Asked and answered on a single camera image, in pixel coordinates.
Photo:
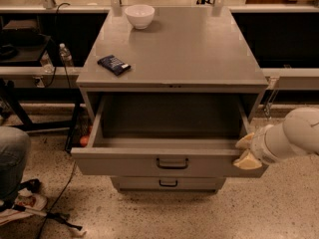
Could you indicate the grey top drawer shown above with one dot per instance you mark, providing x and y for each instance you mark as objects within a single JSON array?
[{"x": 165, "y": 135}]

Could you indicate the grey bottom drawer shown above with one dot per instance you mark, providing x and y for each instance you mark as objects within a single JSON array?
[{"x": 167, "y": 183}]

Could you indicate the white ceramic bowl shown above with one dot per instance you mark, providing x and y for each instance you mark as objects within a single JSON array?
[{"x": 140, "y": 16}]

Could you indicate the white sneaker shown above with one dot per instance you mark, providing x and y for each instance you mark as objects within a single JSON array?
[{"x": 35, "y": 201}]

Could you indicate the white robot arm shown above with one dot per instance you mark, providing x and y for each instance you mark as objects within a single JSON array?
[{"x": 297, "y": 135}]

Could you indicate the orange ball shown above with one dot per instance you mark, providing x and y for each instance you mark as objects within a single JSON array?
[{"x": 84, "y": 140}]

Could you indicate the person's leg in jeans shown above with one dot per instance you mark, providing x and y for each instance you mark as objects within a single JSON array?
[{"x": 14, "y": 147}]

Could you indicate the black tool on floor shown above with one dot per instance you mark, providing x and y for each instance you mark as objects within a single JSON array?
[{"x": 54, "y": 216}]

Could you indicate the grey metal drawer cabinet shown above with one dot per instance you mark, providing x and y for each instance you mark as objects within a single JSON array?
[{"x": 184, "y": 50}]

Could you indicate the grey drawer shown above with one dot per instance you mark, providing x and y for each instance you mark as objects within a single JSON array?
[
  {"x": 165, "y": 135},
  {"x": 167, "y": 183}
]

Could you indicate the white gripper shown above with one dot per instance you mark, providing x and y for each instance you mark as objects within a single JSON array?
[{"x": 258, "y": 147}]

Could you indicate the dark blue snack packet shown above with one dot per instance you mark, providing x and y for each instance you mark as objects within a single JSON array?
[{"x": 114, "y": 65}]

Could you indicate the clear plastic water bottle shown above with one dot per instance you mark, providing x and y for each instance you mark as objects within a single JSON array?
[{"x": 66, "y": 56}]

